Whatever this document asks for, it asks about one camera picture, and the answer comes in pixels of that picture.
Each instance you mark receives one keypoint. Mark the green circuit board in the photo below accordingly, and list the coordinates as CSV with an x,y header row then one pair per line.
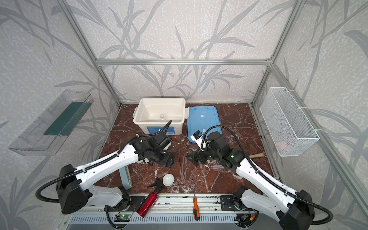
x,y
119,218

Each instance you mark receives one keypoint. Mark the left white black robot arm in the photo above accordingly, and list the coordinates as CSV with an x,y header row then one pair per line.
x,y
75,187

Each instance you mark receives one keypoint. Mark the clear test tube rack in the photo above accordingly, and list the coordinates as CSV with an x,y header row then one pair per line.
x,y
218,167

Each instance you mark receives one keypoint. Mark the clear acrylic wall shelf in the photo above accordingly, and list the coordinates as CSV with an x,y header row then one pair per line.
x,y
46,135

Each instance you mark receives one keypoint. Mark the white wire mesh basket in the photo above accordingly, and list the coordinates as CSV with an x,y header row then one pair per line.
x,y
286,121

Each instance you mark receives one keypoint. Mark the red spray bottle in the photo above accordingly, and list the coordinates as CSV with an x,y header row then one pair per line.
x,y
151,198

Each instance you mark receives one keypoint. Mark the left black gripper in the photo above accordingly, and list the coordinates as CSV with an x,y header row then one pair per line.
x,y
166,159

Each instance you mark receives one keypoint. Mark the blue plastic bin lid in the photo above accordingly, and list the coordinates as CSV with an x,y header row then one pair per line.
x,y
201,118

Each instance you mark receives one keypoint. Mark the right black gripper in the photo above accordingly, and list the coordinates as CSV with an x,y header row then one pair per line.
x,y
200,156

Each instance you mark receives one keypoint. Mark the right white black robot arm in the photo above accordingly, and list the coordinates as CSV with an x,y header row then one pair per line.
x,y
293,210

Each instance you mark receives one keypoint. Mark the small white bowl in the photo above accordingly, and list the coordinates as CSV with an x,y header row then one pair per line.
x,y
168,180

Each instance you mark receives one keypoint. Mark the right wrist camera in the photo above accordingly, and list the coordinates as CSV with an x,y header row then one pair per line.
x,y
197,138

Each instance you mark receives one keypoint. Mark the pink object in basket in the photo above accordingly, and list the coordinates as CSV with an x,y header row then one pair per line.
x,y
282,146

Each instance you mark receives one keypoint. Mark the orange handled screwdriver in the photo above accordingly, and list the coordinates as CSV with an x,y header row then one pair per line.
x,y
196,209

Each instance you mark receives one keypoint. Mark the white plastic storage bin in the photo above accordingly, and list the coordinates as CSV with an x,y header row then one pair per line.
x,y
147,115

